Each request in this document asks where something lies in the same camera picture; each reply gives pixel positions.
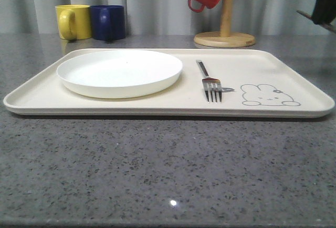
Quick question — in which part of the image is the yellow mug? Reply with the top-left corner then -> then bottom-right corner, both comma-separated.
55,4 -> 92,40

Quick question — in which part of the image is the silver fork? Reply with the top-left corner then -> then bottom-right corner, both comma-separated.
196,60 -> 222,103

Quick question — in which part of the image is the wooden mug tree stand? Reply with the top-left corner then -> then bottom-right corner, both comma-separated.
194,0 -> 256,48

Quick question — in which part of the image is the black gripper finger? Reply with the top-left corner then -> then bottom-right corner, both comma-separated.
311,0 -> 335,24

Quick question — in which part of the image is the beige rabbit serving tray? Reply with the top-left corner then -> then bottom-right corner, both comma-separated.
3,48 -> 335,118

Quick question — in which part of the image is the white round plate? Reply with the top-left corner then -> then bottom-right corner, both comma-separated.
56,49 -> 183,99

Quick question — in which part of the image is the grey curtain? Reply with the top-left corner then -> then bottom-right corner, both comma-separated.
1,0 -> 327,35

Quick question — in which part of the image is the dark blue mug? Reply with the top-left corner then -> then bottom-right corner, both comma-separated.
89,5 -> 126,40

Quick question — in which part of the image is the silver chopstick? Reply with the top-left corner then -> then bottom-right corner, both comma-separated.
297,10 -> 336,34

